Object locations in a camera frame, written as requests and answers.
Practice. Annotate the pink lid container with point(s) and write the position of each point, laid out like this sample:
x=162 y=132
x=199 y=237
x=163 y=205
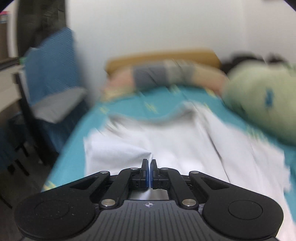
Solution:
x=4 y=15

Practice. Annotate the teal patterned bed sheet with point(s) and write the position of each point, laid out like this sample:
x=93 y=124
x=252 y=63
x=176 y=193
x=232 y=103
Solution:
x=153 y=104

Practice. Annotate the white desk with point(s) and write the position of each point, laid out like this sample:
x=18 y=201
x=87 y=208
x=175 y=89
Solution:
x=9 y=89

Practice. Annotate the blue covered chair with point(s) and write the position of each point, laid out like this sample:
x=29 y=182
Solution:
x=48 y=69

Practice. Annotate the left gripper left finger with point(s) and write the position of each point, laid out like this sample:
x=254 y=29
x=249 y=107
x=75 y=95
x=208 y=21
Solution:
x=124 y=184

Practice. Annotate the black clothing pile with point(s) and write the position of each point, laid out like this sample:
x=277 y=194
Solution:
x=237 y=59

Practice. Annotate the grey seat cushion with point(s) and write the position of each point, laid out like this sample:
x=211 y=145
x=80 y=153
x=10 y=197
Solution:
x=55 y=107

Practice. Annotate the white t-shirt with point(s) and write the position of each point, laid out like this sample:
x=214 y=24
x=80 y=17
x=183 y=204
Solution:
x=193 y=139

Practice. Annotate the striped pillow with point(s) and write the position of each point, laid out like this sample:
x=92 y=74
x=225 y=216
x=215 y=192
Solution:
x=131 y=79

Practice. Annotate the green fleece blanket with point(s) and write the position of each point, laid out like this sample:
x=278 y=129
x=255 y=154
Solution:
x=264 y=94

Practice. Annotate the tan headboard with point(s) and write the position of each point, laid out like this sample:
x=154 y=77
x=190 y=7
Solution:
x=201 y=55

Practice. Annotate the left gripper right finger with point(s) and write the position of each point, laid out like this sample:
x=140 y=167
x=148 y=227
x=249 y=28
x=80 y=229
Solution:
x=173 y=182

